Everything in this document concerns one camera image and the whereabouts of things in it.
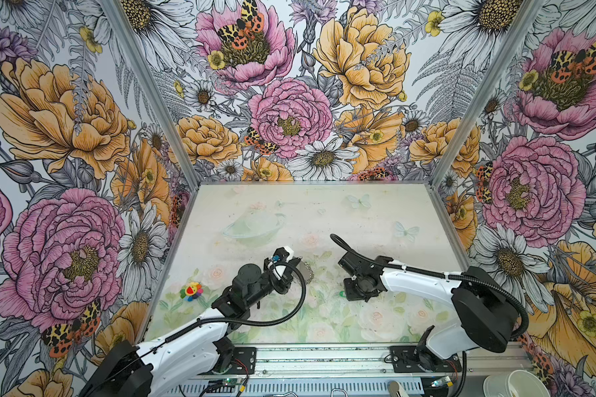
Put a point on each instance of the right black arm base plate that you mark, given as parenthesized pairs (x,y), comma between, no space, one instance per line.
(408,359)

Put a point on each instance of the white paper cup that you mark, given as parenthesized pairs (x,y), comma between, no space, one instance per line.
(518,383)

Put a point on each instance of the small circuit board with wires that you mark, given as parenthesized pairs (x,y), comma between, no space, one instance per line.
(230,386)

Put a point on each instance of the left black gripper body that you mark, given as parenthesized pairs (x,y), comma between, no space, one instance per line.
(281,284)

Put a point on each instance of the aluminium mounting rail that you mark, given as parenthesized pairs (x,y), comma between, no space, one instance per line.
(370,360)

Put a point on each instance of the slotted grey cable duct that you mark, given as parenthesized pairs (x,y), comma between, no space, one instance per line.
(336,387)

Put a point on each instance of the colourful flower toy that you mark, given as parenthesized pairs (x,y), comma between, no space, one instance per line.
(191,291)

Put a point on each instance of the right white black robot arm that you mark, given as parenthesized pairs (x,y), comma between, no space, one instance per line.
(487,316)

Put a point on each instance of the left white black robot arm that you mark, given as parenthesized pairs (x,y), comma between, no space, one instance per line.
(202,345)

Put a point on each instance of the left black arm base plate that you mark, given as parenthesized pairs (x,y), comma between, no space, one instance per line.
(236,361)

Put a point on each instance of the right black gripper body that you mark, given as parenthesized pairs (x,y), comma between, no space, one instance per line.
(356,290)

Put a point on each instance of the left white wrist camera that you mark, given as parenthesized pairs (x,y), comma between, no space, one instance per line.
(281,257)

